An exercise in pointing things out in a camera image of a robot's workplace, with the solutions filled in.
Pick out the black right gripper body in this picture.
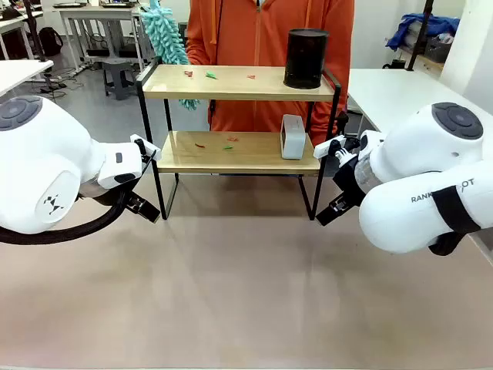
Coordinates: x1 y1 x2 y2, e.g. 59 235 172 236
332 153 367 206

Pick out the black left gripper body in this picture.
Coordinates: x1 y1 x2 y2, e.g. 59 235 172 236
119 183 140 205

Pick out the black mesh pen holder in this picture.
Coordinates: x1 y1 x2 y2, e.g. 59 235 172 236
283 29 330 90

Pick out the teal chenille duster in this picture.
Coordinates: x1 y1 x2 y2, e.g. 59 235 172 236
139 0 202 112

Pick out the two-tier wooden metal shelf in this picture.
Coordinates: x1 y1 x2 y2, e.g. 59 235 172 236
135 55 343 221

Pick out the large white side table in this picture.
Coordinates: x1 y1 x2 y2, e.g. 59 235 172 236
345 68 444 134

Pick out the grey plastic stool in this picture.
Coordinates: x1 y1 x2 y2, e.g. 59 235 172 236
101 58 139 101

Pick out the grey storage basket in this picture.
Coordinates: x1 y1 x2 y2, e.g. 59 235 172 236
424 35 451 62

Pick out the white table with pole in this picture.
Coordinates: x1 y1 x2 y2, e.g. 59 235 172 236
0 59 55 98

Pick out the black stand pole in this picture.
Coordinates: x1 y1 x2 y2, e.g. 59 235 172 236
407 0 434 72
25 0 53 65

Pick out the blue cloth pile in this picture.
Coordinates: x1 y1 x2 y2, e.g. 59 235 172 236
384 12 461 52

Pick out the black backpack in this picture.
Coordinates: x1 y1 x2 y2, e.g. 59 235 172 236
38 26 65 57

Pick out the person in orange hoodie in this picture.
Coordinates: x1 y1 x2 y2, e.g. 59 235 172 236
186 0 355 134

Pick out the white background workbench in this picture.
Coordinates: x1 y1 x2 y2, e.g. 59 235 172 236
57 2 156 74

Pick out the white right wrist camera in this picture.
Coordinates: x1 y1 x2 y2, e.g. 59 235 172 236
313 134 347 160

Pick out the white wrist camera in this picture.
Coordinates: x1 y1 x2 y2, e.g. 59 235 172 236
129 133 162 159
313 134 347 160

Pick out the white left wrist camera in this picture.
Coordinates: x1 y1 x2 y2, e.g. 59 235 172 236
129 133 162 159

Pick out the black sleeved arm cable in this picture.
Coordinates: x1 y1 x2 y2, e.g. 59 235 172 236
0 184 136 245

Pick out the black strap on arm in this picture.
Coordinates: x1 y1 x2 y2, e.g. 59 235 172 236
428 186 483 257

